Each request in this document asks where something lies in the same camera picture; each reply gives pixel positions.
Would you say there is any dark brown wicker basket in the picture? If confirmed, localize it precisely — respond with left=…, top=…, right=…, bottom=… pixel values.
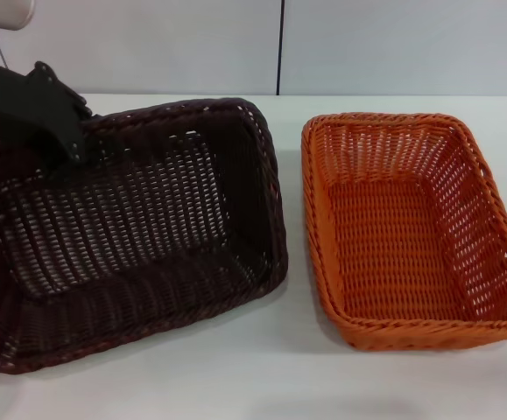
left=0, top=97, right=290, bottom=376

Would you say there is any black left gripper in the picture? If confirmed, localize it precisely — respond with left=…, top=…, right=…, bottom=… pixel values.
left=0, top=59, right=119, bottom=177

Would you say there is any orange wicker basket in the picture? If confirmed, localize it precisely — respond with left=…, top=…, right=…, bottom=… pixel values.
left=300, top=112, right=507, bottom=353

